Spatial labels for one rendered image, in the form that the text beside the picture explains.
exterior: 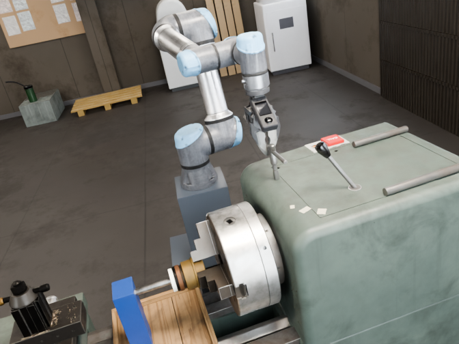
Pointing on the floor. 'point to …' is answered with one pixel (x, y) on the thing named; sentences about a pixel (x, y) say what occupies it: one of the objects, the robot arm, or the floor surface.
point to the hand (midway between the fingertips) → (268, 152)
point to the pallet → (80, 105)
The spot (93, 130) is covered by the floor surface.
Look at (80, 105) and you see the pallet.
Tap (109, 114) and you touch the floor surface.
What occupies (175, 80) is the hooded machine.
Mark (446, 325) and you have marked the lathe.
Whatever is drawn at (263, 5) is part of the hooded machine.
